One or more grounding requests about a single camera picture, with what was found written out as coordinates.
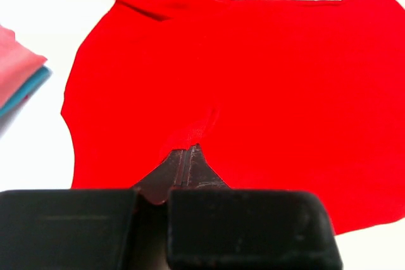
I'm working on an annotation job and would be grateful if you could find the folded pink t shirt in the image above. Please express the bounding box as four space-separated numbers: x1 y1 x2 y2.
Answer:
1 26 47 107

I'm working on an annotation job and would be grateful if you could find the folded blue t shirt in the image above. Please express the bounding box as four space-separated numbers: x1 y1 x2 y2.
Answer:
1 66 51 116

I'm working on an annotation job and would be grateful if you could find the red t shirt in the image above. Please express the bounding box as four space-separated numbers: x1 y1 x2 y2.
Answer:
61 0 404 234

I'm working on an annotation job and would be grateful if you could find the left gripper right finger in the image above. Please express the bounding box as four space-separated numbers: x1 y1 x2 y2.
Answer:
166 145 343 269

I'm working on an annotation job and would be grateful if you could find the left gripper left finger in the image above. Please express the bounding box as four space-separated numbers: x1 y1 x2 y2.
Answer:
1 150 185 269

